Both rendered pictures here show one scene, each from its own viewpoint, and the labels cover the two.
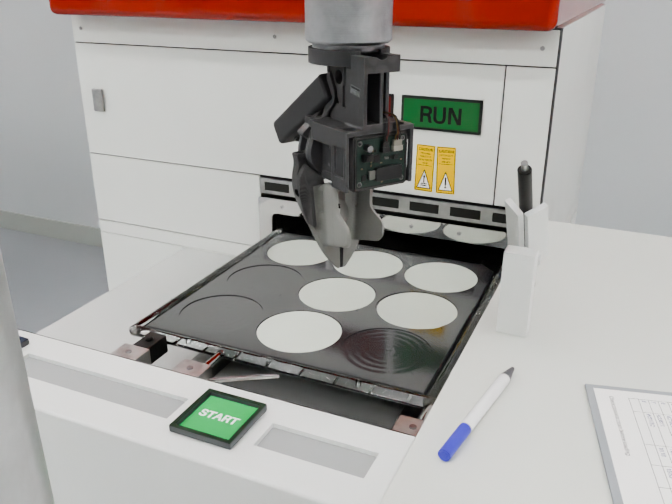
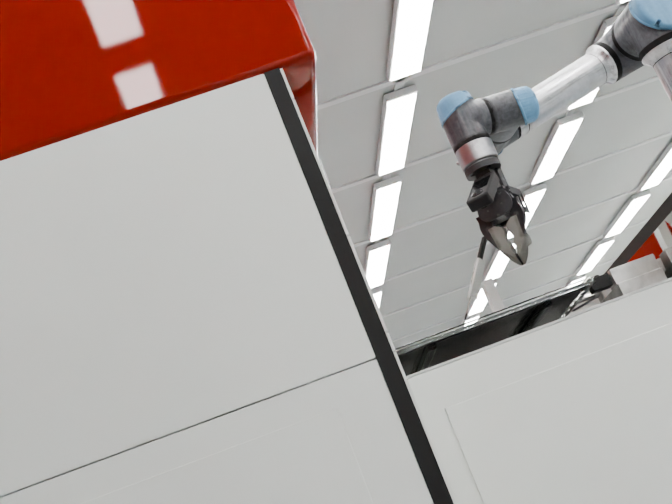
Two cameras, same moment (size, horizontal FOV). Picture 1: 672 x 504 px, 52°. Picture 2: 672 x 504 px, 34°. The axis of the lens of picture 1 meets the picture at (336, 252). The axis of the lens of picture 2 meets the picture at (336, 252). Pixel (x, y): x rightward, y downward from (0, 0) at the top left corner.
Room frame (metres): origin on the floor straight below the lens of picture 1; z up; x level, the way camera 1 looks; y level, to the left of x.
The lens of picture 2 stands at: (1.94, 1.55, 0.58)
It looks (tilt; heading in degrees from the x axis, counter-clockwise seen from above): 17 degrees up; 239
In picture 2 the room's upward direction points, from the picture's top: 22 degrees counter-clockwise
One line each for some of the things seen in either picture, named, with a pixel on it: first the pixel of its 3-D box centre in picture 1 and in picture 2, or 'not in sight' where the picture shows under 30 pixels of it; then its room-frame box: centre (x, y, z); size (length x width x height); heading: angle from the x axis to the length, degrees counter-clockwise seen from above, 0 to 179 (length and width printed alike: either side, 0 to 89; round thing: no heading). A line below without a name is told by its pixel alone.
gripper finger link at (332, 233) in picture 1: (335, 230); (524, 239); (0.61, 0.00, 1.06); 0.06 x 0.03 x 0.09; 32
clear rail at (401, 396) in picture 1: (268, 363); (567, 309); (0.65, 0.07, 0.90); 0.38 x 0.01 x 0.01; 66
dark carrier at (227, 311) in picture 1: (337, 295); (473, 344); (0.81, 0.00, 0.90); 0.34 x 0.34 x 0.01; 66
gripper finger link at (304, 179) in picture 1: (318, 179); (512, 215); (0.63, 0.02, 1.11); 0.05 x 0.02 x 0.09; 122
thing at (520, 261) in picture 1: (522, 261); (482, 292); (0.61, -0.18, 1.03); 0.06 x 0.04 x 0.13; 156
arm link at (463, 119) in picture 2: not in sight; (463, 122); (0.62, -0.01, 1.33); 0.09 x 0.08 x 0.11; 163
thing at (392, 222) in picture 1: (383, 241); not in sight; (1.01, -0.07, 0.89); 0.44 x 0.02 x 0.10; 66
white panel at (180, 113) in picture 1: (285, 149); (328, 294); (1.10, 0.08, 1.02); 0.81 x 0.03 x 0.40; 66
